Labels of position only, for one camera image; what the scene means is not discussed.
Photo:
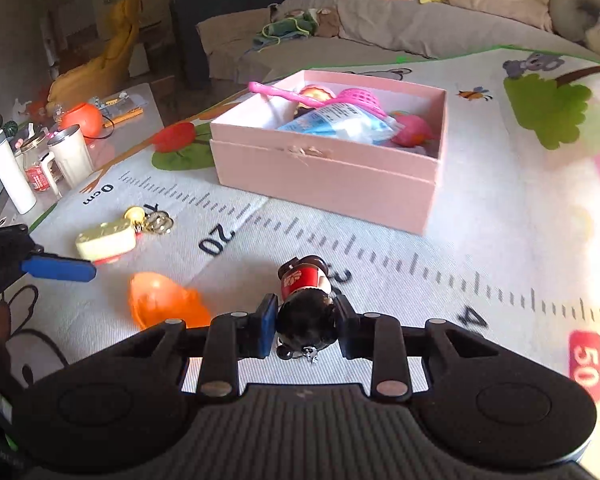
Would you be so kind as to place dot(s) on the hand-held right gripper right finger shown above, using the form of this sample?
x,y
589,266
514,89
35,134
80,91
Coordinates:
x,y
347,330

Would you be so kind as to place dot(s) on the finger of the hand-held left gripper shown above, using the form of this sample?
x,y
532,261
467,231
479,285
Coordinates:
x,y
60,267

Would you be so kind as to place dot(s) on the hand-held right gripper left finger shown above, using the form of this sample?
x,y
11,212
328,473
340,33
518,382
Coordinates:
x,y
267,325

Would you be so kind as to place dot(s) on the black haired red doll figure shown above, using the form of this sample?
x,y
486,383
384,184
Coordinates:
x,y
305,310

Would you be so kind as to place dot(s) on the cream pink stamp toy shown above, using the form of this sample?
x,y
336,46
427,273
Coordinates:
x,y
105,242

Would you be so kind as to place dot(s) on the orange plastic toy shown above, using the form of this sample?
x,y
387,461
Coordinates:
x,y
165,300

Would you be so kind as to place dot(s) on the pink cardboard box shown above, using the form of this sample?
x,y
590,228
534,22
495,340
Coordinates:
x,y
330,180

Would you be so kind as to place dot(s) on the blue white tissue packet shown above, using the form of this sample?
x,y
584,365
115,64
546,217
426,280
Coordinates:
x,y
340,122

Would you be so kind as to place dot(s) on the pink teal pig toy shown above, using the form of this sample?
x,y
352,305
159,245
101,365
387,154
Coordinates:
x,y
412,131

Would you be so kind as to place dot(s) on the round red yellow toy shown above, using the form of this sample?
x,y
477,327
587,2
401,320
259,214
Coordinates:
x,y
316,95

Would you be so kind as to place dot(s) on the red label glass jar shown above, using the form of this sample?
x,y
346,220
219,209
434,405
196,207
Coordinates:
x,y
37,172

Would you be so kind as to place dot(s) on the printed play mat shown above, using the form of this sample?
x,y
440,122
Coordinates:
x,y
430,270

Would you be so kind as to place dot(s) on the white thermos bottle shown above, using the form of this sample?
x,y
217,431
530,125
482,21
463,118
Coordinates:
x,y
12,175

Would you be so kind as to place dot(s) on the gold keyring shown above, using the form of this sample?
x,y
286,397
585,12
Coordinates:
x,y
155,221

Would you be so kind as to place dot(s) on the white steel cup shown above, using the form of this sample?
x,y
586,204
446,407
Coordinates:
x,y
72,160

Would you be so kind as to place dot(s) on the orange ball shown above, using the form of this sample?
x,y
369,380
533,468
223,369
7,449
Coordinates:
x,y
82,120

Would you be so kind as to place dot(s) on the glass coffee table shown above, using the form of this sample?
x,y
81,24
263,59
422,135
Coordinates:
x,y
130,135

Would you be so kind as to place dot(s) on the yellow pencil board set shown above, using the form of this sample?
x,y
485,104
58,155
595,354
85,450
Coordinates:
x,y
122,107

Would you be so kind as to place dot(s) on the yellow chair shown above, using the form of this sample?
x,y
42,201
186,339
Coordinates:
x,y
100,60

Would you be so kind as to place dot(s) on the green knitted toy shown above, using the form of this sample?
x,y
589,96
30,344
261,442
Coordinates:
x,y
285,30

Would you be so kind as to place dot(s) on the grey sofa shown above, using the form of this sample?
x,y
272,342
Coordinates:
x,y
380,25

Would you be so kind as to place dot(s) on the brown plush bear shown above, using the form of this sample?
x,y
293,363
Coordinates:
x,y
327,22

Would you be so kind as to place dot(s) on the grey neck pillow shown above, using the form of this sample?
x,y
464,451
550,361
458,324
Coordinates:
x,y
570,10

